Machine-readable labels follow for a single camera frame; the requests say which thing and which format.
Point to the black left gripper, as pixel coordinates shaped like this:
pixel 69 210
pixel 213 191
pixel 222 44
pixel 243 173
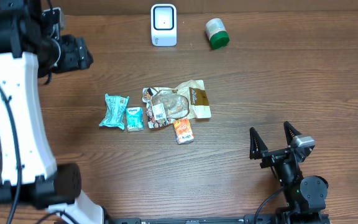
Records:
pixel 79 55

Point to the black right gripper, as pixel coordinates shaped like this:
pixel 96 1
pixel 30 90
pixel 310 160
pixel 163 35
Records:
pixel 258 147

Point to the teal snack wrapper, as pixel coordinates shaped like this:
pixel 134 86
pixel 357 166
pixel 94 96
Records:
pixel 116 106

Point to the teal tissue pack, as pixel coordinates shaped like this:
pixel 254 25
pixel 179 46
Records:
pixel 134 118

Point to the orange tissue pack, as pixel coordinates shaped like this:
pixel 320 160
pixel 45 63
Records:
pixel 183 131

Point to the brown white snack bag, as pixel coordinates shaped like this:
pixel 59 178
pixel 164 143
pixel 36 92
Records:
pixel 166 105

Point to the green lid seasoning jar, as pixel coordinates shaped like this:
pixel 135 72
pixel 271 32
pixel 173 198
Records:
pixel 216 33

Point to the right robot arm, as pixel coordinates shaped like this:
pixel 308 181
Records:
pixel 305 196

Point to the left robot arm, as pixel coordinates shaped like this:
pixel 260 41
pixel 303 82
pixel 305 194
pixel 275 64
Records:
pixel 32 47

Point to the white barcode scanner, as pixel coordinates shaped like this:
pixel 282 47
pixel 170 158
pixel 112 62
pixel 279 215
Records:
pixel 163 25

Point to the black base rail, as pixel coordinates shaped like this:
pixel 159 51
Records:
pixel 191 221

